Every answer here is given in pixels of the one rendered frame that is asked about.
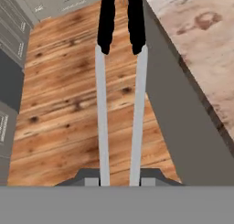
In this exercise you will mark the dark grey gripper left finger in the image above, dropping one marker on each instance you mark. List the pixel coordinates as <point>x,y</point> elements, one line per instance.
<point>88,176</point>

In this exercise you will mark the grey counter cabinet side panel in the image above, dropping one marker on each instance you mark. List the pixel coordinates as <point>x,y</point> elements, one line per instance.
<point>182,133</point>

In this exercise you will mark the dark grey appliance front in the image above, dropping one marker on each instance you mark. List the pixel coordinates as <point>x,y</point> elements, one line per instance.
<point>9,81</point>

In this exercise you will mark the silver tongs with black tips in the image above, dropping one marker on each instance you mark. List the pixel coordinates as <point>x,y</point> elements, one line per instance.
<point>102,112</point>

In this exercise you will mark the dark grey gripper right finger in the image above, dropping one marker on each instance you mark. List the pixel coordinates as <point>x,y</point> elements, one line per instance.
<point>151,176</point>

